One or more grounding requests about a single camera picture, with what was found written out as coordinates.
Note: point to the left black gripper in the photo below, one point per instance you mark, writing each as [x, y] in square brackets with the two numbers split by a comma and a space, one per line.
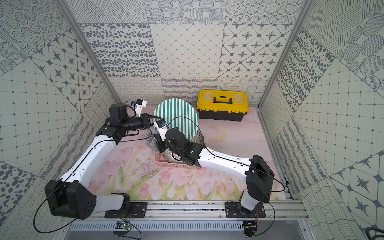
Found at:
[147, 120]

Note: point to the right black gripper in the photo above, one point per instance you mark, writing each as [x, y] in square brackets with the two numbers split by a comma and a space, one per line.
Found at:
[161, 147]

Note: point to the speckled grey plate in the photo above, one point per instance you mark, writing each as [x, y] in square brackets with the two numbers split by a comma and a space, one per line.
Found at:
[197, 149]

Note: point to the green striped plate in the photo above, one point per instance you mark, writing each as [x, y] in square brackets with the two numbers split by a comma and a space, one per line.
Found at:
[179, 114]

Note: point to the grey knitted cloth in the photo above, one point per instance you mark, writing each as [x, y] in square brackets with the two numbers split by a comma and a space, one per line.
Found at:
[149, 138]

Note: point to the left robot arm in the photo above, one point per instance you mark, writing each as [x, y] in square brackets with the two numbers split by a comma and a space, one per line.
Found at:
[69, 196]

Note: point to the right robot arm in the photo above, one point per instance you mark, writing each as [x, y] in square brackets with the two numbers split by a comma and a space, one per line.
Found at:
[254, 171]

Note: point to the pink plastic dish rack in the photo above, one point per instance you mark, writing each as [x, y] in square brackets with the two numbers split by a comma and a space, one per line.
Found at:
[170, 159]

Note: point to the yellow black toolbox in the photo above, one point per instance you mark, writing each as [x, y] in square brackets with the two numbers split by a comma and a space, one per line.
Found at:
[222, 105]

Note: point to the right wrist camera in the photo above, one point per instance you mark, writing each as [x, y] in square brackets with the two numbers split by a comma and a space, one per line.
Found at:
[161, 127]

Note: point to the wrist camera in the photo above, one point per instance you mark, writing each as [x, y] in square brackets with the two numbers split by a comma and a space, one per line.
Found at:
[139, 106]
[161, 127]

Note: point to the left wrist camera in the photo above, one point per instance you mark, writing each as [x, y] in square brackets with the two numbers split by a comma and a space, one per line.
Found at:
[139, 106]

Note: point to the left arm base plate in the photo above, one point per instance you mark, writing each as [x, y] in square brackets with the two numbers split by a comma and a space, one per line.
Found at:
[135, 210]

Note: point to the aluminium mounting rail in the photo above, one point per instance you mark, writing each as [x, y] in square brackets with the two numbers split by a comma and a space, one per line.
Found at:
[214, 210]

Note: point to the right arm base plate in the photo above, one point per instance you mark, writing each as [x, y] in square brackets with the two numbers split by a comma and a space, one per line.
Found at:
[235, 210]

